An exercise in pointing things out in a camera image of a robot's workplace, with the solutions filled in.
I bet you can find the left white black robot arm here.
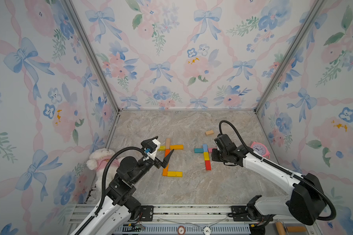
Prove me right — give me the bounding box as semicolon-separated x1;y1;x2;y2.
72;136;174;235

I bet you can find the white plush bear pink shirt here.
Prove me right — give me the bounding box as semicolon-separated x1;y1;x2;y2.
86;148;122;192

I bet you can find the wooden handle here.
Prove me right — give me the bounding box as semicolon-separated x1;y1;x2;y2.
275;222;307;235

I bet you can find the orange small block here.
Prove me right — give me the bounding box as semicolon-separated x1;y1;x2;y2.
162;165;169;176

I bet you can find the red block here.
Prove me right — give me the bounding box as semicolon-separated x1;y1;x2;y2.
205;160;211;171

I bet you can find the tan wood block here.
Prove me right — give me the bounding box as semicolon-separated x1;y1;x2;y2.
205;130;214;136

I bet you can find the natural wood block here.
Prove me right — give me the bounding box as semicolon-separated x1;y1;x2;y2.
165;138;171;150

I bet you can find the pink alarm clock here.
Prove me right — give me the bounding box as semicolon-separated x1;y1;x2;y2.
251;142;270;159

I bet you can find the yellow long block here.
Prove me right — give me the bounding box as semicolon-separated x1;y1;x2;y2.
167;171;183;177

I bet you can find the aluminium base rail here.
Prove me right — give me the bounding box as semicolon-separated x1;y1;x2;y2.
67;204;315;235

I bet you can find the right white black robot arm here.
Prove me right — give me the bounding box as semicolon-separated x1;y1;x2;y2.
212;134;337;225

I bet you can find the amber yellow block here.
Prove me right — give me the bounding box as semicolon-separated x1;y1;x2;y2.
170;145;184;150

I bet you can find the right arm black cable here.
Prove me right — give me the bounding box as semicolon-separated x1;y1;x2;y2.
218;120;337;221

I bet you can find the teal block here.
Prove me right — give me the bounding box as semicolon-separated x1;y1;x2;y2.
194;148;204;153

